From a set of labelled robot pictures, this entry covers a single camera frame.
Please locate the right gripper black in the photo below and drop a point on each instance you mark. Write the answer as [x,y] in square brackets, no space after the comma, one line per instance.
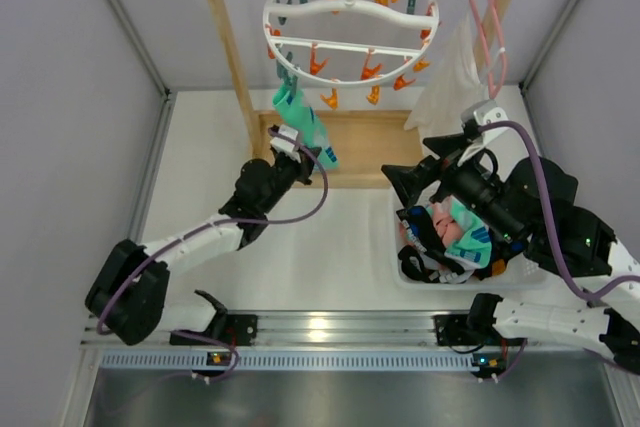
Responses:
[430,179]

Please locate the pink wire hanger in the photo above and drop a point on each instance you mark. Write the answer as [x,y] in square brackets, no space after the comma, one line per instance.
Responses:
[492,45]

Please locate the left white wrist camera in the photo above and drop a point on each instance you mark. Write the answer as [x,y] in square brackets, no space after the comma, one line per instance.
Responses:
[286,144]

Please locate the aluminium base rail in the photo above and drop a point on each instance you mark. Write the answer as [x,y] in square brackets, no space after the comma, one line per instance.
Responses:
[360,342]

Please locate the wooden clothes rack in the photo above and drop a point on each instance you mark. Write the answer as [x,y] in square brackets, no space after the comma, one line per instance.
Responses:
[363,136]

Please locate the white cloth garment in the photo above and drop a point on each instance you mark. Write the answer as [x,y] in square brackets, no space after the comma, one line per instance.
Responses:
[452,87]

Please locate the teal clothes peg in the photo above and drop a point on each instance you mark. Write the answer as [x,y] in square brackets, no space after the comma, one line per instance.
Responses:
[288,79]

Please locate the black sock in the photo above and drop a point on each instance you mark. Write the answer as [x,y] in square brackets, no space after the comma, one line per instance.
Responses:
[501,254]
[423,257]

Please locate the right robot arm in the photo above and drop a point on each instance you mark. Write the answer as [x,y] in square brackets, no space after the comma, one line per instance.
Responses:
[572,243]

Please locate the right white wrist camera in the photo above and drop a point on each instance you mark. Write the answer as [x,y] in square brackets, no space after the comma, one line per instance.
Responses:
[480,128]

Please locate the white round clip hanger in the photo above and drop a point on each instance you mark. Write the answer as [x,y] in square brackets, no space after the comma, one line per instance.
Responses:
[400,31]

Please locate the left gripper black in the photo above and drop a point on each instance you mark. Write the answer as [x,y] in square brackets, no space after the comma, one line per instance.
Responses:
[301,164]

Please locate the black sock front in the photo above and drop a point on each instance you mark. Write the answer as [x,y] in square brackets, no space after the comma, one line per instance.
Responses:
[501,254]

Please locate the orange clothes peg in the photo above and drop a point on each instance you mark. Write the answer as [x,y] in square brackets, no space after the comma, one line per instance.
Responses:
[401,82]
[331,100]
[374,95]
[370,72]
[316,66]

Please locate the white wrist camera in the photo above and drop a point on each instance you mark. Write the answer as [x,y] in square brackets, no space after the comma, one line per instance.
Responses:
[286,144]
[480,128]

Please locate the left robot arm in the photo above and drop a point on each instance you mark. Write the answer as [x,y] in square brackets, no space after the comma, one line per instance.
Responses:
[128,296]

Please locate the pink patterned sock front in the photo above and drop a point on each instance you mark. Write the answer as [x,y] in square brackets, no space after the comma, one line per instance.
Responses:
[448,230]

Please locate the white plastic basket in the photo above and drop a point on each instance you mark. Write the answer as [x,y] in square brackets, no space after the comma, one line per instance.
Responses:
[521,274]

